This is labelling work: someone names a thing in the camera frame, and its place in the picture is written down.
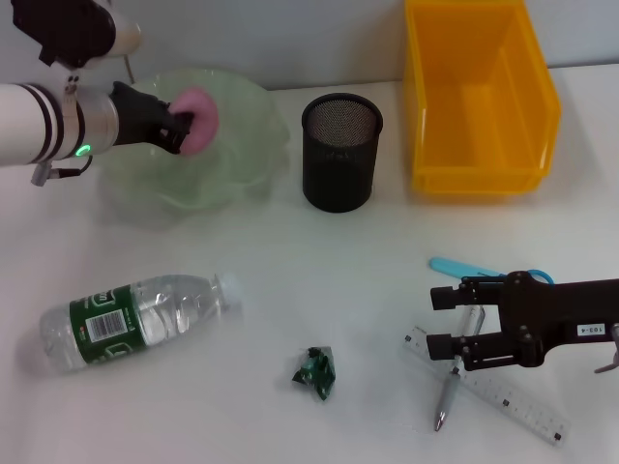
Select clear green-label water bottle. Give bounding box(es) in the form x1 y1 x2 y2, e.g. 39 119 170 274
38 271 243 374

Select right gripper plug and cable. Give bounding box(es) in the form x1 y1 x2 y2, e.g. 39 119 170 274
593 323 619 374

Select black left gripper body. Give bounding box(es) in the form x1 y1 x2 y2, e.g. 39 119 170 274
109 80 171 147

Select grey white ballpoint pen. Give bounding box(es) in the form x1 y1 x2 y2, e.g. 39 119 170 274
432 304 486 432

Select green glass fruit plate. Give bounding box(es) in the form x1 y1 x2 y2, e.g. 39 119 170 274
99 67 292 228

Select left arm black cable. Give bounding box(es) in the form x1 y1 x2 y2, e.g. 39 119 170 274
31 157 93 188

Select yellow plastic bin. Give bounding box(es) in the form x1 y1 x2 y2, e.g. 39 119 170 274
403 0 563 196

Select blue scissors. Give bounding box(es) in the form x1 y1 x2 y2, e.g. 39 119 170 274
427 256 553 284

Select pink toy peach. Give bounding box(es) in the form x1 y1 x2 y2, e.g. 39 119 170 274
172 85 220 157

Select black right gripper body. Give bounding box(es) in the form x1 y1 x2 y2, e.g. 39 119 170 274
500 271 619 369

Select black mesh pen holder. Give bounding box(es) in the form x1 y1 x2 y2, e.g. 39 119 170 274
301 92 384 214

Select clear plastic ruler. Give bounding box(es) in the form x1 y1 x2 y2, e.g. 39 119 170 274
400 324 572 449

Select green plastic wrapper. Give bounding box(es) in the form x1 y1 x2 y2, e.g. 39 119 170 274
290 345 336 402

